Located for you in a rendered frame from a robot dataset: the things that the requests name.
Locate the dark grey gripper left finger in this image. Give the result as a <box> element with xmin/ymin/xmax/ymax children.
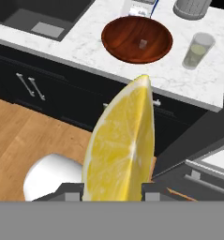
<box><xmin>32</xmin><ymin>182</ymin><xmax>85</xmax><ymax>202</ymax></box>

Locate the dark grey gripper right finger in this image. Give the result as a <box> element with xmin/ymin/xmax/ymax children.
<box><xmin>141</xmin><ymin>182</ymin><xmax>194</xmax><ymax>202</ymax></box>

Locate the yellow lemon wedge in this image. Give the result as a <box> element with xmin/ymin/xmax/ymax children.
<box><xmin>81</xmin><ymin>74</ymin><xmax>157</xmax><ymax>202</ymax></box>

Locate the glass of lemonade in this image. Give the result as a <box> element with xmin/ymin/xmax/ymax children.
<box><xmin>182</xmin><ymin>32</ymin><xmax>217</xmax><ymax>70</ymax></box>

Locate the clear ice cube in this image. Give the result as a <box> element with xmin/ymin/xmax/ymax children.
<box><xmin>139</xmin><ymin>38</ymin><xmax>149</xmax><ymax>50</ymax></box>

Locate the brown wooden bowl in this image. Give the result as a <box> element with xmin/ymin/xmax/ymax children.
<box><xmin>100</xmin><ymin>15</ymin><xmax>174</xmax><ymax>65</ymax></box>

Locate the white rounded object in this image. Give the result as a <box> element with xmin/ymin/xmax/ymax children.
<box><xmin>22</xmin><ymin>153</ymin><xmax>86</xmax><ymax>202</ymax></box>

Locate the black cupboard door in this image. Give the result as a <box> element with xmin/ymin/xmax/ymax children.
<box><xmin>0</xmin><ymin>41</ymin><xmax>35</xmax><ymax>111</ymax></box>
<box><xmin>25</xmin><ymin>59</ymin><xmax>107</xmax><ymax>132</ymax></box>

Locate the dark grey sink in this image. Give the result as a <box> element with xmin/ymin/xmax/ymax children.
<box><xmin>0</xmin><ymin>0</ymin><xmax>96</xmax><ymax>42</ymax></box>

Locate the white box with blue print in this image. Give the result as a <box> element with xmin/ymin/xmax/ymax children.
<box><xmin>121</xmin><ymin>0</ymin><xmax>159</xmax><ymax>18</ymax></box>

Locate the grey ribbed canister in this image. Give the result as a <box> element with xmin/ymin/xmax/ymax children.
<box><xmin>172</xmin><ymin>0</ymin><xmax>213</xmax><ymax>22</ymax></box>

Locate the silver drawer handle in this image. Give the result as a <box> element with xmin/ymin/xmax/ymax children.
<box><xmin>102</xmin><ymin>98</ymin><xmax>162</xmax><ymax>110</ymax></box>

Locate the silver cupboard handle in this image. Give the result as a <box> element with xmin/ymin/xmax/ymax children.
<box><xmin>27</xmin><ymin>77</ymin><xmax>46</xmax><ymax>101</ymax></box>
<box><xmin>15</xmin><ymin>72</ymin><xmax>36</xmax><ymax>98</ymax></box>

